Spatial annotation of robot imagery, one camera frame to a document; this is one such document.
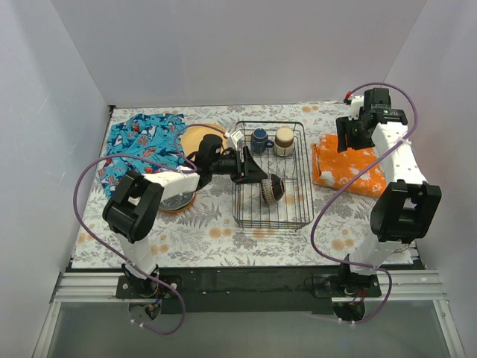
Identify dark brown patterned bowl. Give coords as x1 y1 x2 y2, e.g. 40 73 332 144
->
260 173 285 205

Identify yellow round plate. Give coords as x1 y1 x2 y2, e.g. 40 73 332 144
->
180 123 227 156

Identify dark blue mug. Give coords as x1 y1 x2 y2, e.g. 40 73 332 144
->
250 128 274 154

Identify beige brown ceramic cup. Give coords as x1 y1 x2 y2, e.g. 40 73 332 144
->
273 126 294 157

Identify black wire dish rack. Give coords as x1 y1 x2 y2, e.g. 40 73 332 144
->
233 120 314 230

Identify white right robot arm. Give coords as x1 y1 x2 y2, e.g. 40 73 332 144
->
336 88 442 297

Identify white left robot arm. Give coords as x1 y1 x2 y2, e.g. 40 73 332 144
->
103 134 268 298

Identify floral patterned table mat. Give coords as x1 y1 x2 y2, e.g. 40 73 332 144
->
71 101 418 269

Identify orange white folded cloth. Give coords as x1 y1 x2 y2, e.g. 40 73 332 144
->
312 134 387 198

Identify blue shark print cloth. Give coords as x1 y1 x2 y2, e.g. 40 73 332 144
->
98 113 186 198

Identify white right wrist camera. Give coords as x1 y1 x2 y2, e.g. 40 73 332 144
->
344 91 364 120

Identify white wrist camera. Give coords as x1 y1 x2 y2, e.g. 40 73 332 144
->
225 131 244 151
344 91 364 120

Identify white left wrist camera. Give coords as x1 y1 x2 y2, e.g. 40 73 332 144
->
225 131 244 151

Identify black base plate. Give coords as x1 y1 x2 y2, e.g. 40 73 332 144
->
115 266 383 314

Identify aluminium frame rail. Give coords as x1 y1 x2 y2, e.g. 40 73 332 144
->
52 270 447 302

